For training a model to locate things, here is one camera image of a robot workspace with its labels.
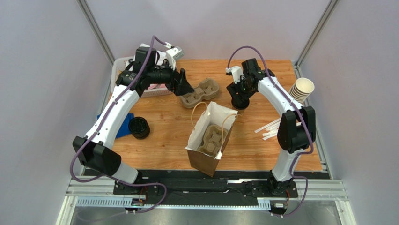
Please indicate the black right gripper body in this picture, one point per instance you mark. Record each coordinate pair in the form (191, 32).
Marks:
(236, 92)

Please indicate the white plastic basket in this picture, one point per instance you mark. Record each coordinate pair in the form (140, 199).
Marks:
(119, 66)

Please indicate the brown paper coffee cup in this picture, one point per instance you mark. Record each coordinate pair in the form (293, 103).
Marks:
(240, 110)

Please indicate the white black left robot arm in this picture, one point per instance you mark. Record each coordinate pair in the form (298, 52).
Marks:
(94, 150)

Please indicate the white wrapped straw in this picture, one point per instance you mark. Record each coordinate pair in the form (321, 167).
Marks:
(269, 125)
(271, 133)

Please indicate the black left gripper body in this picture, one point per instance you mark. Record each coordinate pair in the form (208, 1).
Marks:
(170, 84)

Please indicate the cardboard cup carrier tray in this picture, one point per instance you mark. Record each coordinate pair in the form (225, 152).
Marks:
(206, 90)

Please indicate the crumpled white paper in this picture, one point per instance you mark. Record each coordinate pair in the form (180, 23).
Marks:
(160, 56)

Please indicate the single cardboard cup carrier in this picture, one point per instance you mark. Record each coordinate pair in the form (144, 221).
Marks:
(213, 140)

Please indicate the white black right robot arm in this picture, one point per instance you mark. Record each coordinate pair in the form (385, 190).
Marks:
(297, 128)

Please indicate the pink white item in basket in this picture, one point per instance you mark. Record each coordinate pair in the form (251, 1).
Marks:
(156, 86)

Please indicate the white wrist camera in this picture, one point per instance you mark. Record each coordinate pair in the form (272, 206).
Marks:
(236, 72)
(173, 54)

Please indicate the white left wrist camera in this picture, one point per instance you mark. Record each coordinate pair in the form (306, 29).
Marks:
(173, 54)

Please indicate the aluminium frame rail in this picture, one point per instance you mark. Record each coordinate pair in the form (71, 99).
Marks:
(321, 200)

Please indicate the stack of paper cups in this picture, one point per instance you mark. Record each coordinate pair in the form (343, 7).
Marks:
(301, 89)

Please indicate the blue folded cloth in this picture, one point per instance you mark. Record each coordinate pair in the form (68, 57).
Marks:
(123, 129)

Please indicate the brown paper bag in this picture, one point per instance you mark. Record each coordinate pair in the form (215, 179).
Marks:
(213, 114)

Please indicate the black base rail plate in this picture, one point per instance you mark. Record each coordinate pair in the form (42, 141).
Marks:
(190, 187)

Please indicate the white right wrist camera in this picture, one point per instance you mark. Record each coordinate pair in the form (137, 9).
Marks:
(236, 72)

